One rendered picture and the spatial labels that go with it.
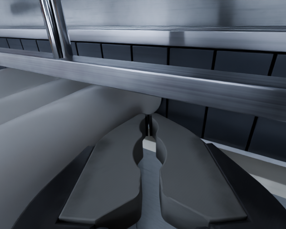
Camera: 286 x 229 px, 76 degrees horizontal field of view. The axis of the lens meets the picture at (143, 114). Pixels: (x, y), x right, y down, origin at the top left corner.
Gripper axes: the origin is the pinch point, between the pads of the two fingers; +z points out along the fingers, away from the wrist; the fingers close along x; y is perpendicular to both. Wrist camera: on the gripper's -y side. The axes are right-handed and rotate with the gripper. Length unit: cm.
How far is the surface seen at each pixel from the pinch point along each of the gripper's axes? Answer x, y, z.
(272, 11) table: 10.3, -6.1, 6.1
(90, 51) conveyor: -6.3, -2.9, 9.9
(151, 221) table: 0.2, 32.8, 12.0
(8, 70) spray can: -15.3, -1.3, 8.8
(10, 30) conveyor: -19.9, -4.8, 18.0
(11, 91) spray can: -14.5, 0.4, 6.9
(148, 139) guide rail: -0.1, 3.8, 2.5
